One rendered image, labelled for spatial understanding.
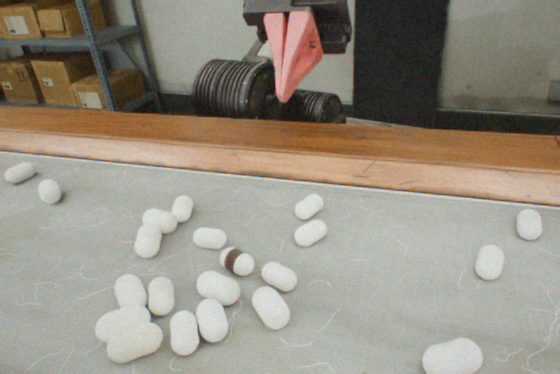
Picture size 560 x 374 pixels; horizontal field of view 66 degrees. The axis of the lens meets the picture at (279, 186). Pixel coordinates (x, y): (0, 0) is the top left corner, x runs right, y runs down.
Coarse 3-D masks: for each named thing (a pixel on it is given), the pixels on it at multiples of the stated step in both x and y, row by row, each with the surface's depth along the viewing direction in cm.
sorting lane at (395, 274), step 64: (0, 192) 52; (64, 192) 51; (128, 192) 49; (192, 192) 48; (256, 192) 47; (320, 192) 46; (384, 192) 45; (0, 256) 41; (64, 256) 40; (128, 256) 39; (192, 256) 38; (256, 256) 38; (320, 256) 37; (384, 256) 36; (448, 256) 36; (512, 256) 35; (0, 320) 34; (64, 320) 33; (256, 320) 31; (320, 320) 31; (384, 320) 31; (448, 320) 30; (512, 320) 30
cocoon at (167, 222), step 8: (152, 208) 42; (144, 216) 42; (152, 216) 41; (160, 216) 41; (168, 216) 41; (144, 224) 42; (160, 224) 41; (168, 224) 41; (176, 224) 41; (168, 232) 41
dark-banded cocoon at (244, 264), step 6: (222, 252) 36; (222, 258) 36; (240, 258) 35; (246, 258) 35; (222, 264) 36; (234, 264) 35; (240, 264) 35; (246, 264) 35; (252, 264) 35; (234, 270) 35; (240, 270) 35; (246, 270) 35
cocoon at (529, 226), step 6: (528, 210) 37; (522, 216) 37; (528, 216) 37; (534, 216) 36; (522, 222) 36; (528, 222) 36; (534, 222) 36; (540, 222) 36; (522, 228) 36; (528, 228) 36; (534, 228) 36; (540, 228) 36; (522, 234) 36; (528, 234) 36; (534, 234) 36; (540, 234) 36
